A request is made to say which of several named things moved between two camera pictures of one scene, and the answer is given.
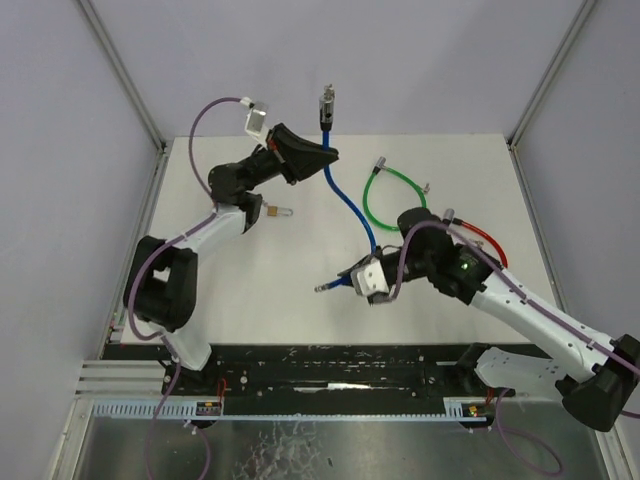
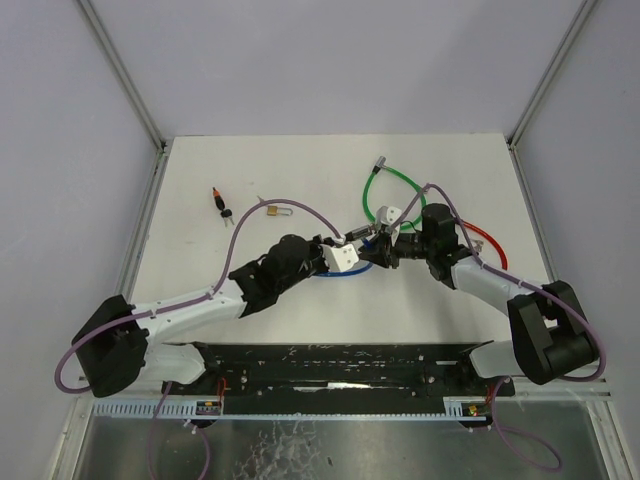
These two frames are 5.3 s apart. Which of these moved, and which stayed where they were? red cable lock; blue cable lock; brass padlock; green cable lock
Moved: blue cable lock
Stayed: red cable lock; brass padlock; green cable lock
